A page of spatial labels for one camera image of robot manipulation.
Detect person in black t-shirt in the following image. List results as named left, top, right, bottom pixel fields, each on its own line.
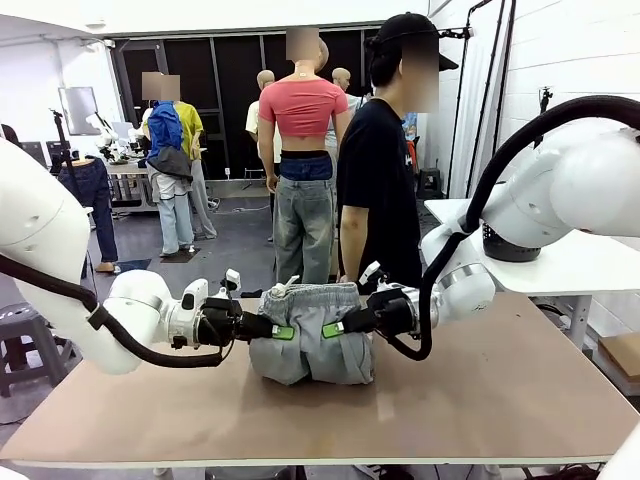
left=337, top=37, right=441, bottom=296

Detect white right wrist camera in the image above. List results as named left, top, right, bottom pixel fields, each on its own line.
left=357, top=259, right=391, bottom=296

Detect black arm hose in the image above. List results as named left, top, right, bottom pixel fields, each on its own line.
left=387, top=95, right=640, bottom=362
left=0, top=254, right=224, bottom=369

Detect bald mannequin cream shirt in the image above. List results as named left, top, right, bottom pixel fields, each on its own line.
left=244, top=69, right=277, bottom=136

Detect black backdrop stand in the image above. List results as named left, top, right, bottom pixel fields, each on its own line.
left=447, top=0, right=517, bottom=199

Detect white side table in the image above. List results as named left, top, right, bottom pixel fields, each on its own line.
left=423, top=198, right=640, bottom=351

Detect grey training pants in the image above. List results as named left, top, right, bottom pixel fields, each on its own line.
left=248, top=274, right=377, bottom=386

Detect wall whiteboard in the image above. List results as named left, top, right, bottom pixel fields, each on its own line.
left=58, top=87, right=97, bottom=136

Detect person right forearm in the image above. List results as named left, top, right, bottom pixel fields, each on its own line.
left=338, top=204, right=372, bottom=275

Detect black left arm hose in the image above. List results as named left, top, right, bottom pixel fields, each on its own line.
left=0, top=254, right=224, bottom=369

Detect background workbench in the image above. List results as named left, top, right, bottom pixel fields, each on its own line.
left=105, top=158, right=154, bottom=209

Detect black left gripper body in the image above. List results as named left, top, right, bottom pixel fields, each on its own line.
left=197, top=297, right=246, bottom=346

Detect small black stool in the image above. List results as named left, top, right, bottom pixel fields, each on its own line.
left=417, top=168, right=444, bottom=201

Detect hawaiian shirt mannequin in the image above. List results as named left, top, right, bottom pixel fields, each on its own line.
left=402, top=112, right=420, bottom=174

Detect blue jacket mannequin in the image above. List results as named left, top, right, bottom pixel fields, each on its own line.
left=142, top=71, right=195, bottom=257

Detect black camera tripod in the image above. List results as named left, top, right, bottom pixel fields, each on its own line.
left=48, top=108, right=84, bottom=194

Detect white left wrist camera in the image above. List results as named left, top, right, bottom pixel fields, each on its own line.
left=218, top=268, right=243, bottom=301

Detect dark grey perforated basket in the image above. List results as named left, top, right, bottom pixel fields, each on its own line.
left=482, top=222, right=544, bottom=262

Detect red top mannequin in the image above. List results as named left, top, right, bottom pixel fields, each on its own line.
left=257, top=27, right=351, bottom=285

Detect yellow shirt mannequin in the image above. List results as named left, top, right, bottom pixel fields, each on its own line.
left=174, top=101, right=219, bottom=240

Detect small tripod camera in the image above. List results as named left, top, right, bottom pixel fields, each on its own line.
left=537, top=85, right=555, bottom=121

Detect black right arm hose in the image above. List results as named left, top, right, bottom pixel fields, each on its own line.
left=387, top=95, right=640, bottom=362

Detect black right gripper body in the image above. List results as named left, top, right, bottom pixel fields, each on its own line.
left=367, top=288, right=416, bottom=335

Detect cardboard box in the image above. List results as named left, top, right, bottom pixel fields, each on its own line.
left=597, top=332, right=640, bottom=396

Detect black baseball cap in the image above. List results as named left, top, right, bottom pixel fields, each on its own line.
left=367, top=13, right=460, bottom=71

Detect bald mannequin white shirt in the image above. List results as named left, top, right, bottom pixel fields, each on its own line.
left=331, top=67, right=364, bottom=146

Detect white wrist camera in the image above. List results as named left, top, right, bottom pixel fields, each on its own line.
left=218, top=268, right=243, bottom=301
left=357, top=259, right=391, bottom=296

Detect grey plastic stool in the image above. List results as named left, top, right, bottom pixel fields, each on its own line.
left=0, top=302, right=76, bottom=399

